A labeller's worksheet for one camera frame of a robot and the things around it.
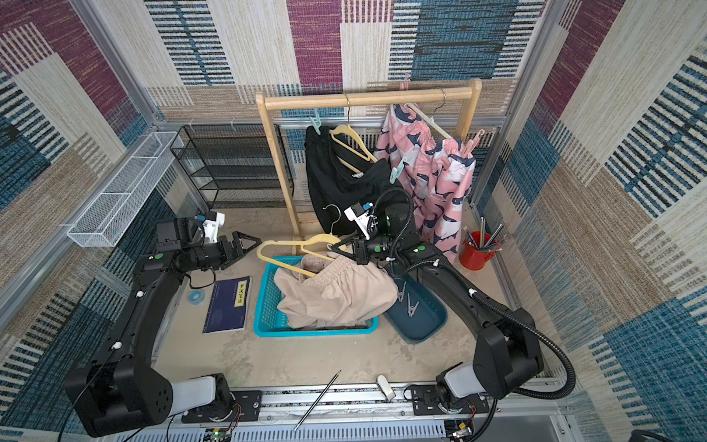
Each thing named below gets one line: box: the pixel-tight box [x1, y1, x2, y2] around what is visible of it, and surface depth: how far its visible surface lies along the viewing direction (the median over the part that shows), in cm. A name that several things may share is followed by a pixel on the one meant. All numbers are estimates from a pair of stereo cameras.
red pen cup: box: [459, 231, 496, 271], surface depth 98 cm
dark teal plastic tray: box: [383, 273, 448, 345], surface depth 90 cm
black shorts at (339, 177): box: [304, 125, 409, 237], surface depth 83 cm
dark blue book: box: [202, 275, 253, 335], surface depth 93 cm
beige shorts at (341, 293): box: [273, 253, 399, 329], surface depth 75 cm
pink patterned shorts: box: [373, 104, 476, 263], surface depth 80 cm
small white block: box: [376, 374, 396, 403], surface depth 76 cm
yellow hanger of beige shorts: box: [256, 232, 348, 279], surface depth 74 cm
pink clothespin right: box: [462, 128, 486, 160], surface depth 67 cm
